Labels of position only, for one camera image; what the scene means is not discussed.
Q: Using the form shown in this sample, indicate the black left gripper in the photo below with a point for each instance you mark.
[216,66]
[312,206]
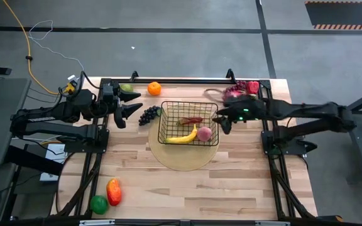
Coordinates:
[112,106]

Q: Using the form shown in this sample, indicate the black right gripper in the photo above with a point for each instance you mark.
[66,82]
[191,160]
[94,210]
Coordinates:
[247,110]

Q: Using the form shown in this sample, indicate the green apple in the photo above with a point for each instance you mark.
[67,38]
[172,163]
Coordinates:
[127,88]

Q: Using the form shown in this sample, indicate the pink peach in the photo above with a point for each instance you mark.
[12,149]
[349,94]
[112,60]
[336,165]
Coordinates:
[204,134]

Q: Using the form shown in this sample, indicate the dark red chili pepper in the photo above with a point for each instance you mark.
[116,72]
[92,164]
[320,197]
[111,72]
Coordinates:
[191,120]

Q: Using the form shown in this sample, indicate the red grape bunch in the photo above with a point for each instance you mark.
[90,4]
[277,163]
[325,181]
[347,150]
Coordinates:
[239,85]

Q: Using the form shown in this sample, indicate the red bell pepper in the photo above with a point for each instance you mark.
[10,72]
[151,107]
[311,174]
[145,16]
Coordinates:
[252,87]

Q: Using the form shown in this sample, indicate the yellow banana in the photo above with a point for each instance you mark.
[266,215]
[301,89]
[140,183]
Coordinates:
[184,138]

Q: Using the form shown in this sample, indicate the red orange mango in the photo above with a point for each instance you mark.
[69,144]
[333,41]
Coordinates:
[114,192]

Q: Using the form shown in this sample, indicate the green lime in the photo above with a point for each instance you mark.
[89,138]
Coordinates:
[99,205]

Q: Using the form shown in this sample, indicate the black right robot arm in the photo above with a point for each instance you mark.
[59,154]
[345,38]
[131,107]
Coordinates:
[310,111]

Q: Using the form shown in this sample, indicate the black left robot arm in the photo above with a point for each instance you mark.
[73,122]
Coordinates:
[49,114]

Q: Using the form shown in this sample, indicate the dark purple grape bunch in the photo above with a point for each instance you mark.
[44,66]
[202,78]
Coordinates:
[148,115]

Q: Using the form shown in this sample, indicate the orange fruit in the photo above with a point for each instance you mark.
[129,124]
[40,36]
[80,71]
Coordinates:
[154,88]

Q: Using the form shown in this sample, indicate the round woven tan placemat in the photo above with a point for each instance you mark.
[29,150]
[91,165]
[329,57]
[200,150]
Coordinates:
[184,158]

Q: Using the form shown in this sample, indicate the yellow power plug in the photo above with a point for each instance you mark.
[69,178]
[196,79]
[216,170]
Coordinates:
[70,88]

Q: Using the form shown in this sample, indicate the white power adapter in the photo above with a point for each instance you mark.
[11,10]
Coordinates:
[73,78]

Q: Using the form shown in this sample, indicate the white box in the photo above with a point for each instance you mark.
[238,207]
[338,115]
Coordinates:
[54,153]

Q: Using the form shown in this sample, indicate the black desk support beam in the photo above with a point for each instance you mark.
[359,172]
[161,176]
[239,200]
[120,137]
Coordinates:
[33,160]

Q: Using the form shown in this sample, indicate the black orange hazard mat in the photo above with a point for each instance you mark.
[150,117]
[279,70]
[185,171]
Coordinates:
[341,14]

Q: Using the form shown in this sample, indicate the black frame bracket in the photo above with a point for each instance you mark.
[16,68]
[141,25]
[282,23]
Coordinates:
[230,74]
[134,76]

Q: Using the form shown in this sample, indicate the black aluminium table frame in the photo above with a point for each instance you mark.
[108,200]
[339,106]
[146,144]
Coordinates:
[184,81]

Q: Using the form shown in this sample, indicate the silver metal bracket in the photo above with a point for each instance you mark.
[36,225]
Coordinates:
[96,223]
[272,223]

